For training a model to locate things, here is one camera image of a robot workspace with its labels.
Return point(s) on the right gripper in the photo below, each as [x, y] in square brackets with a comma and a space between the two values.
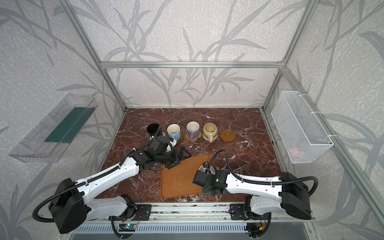
[200, 180]

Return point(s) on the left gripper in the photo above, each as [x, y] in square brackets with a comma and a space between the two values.
[174, 156]

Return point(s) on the white speckled mug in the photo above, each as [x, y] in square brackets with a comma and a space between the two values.
[212, 171]

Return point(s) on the light blue mug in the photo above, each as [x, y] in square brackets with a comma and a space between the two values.
[174, 131]

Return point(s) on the purple mug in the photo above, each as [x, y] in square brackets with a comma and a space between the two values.
[193, 129]

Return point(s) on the beige glazed mug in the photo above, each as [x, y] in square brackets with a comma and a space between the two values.
[210, 130]

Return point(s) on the black mug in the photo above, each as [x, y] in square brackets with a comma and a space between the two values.
[154, 130]

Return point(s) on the large round wooden coaster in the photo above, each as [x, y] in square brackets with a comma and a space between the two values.
[227, 136]

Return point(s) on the small round wooden coaster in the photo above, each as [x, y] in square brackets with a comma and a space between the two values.
[181, 139]

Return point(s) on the woven round coaster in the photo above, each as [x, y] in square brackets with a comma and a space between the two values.
[207, 139]

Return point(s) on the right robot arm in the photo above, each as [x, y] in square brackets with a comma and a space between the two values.
[265, 196]

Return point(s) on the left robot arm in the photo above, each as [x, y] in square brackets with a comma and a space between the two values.
[74, 202]

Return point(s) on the orange plastic tray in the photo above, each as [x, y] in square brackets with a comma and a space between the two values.
[178, 181]

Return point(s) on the pink object in basket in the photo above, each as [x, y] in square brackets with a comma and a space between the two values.
[295, 152]

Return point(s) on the green lit circuit board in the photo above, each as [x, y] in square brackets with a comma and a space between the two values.
[128, 227]

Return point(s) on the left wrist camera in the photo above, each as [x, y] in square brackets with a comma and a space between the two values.
[162, 144]

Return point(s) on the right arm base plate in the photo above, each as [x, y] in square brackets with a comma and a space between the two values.
[243, 212]

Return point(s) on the aluminium front rail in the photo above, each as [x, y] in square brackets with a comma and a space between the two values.
[210, 212]

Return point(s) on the right wired circuit board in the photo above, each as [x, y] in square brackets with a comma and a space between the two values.
[254, 230]

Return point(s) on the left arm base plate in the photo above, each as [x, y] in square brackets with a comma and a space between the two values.
[140, 212]

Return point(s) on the white wire mesh basket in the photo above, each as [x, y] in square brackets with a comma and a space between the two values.
[299, 127]

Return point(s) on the clear plastic wall bin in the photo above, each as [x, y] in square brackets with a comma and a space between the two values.
[48, 141]

